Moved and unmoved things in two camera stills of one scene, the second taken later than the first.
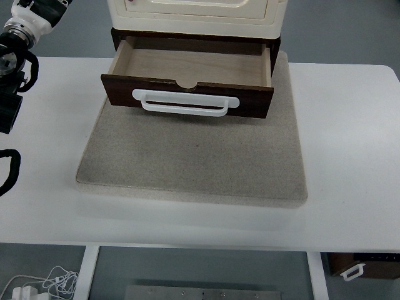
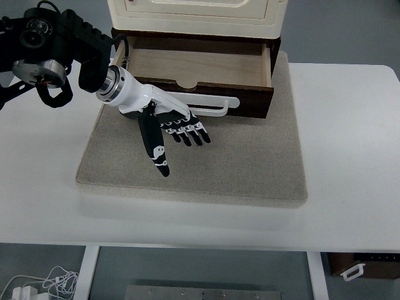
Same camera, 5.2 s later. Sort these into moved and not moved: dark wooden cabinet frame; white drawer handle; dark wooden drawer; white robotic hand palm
Moved: white robotic hand palm
Not moved: white drawer handle; dark wooden drawer; dark wooden cabinet frame
